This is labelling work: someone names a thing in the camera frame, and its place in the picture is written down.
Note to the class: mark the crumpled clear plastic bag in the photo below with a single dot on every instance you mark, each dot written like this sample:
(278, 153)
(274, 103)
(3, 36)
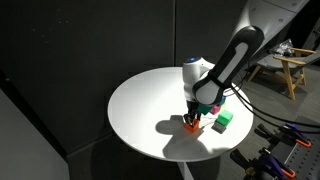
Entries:
(282, 47)

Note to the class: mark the purple orange spring clamp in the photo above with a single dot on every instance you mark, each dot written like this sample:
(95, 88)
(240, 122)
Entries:
(293, 131)
(271, 163)

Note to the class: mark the green block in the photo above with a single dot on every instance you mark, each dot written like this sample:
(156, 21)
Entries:
(225, 117)

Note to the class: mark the lime yellow block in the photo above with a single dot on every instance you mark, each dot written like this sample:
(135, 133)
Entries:
(223, 106)

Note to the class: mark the wooden armchair gray cushion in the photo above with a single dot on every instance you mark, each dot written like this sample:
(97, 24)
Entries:
(290, 70)

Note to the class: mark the orange block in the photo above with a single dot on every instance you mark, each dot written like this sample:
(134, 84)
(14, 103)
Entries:
(192, 127)

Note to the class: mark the gray block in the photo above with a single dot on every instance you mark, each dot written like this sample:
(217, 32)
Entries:
(218, 128)

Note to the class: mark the white table pedestal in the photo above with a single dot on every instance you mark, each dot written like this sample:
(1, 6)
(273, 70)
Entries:
(185, 171)

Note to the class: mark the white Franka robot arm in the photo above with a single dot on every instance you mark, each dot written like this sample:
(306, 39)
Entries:
(230, 63)

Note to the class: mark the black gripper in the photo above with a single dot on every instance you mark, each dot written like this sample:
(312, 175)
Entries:
(193, 108)

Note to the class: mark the perforated metal plate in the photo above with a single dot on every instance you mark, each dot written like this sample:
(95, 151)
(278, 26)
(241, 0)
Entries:
(305, 160)

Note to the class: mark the pink block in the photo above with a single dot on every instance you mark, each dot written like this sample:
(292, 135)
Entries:
(216, 110)

